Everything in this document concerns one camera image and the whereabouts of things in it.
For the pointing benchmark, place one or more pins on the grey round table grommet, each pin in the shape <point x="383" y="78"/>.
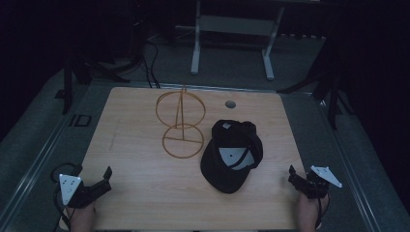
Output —
<point x="230" y="104"/>

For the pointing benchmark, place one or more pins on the black baseball cap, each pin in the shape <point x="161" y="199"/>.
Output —
<point x="231" y="158"/>

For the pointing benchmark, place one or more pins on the white metal desk frame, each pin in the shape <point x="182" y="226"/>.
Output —
<point x="237" y="29"/>

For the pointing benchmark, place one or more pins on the person's right hand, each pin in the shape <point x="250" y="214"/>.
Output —
<point x="308" y="212"/>

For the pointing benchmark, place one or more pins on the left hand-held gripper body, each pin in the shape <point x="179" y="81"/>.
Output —
<point x="69" y="187"/>

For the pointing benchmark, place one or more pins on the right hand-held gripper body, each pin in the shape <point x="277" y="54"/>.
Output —
<point x="317" y="185"/>

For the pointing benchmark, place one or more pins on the black tripod stand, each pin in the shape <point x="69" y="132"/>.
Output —
<point x="87" y="71"/>
<point x="325" y="83"/>

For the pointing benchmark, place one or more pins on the person's left hand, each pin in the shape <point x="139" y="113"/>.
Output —
<point x="82" y="218"/>

